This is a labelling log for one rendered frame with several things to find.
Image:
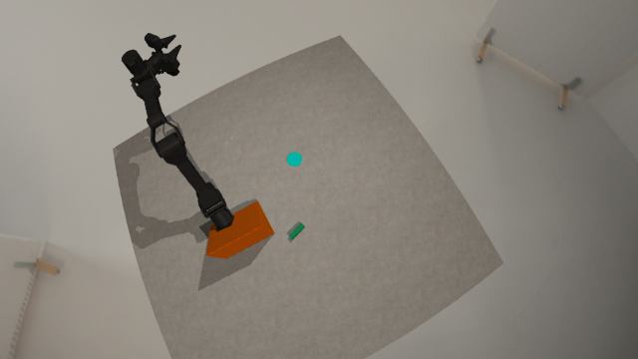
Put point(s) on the teal flat circle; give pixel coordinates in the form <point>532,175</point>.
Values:
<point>294,159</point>

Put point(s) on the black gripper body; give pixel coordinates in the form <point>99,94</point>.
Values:
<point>155,42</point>

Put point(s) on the green rectangular post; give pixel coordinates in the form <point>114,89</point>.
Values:
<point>297,230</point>

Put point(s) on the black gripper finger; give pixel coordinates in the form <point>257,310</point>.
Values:
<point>167,40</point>
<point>175,50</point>

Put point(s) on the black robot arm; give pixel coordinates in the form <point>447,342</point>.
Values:
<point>172,147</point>

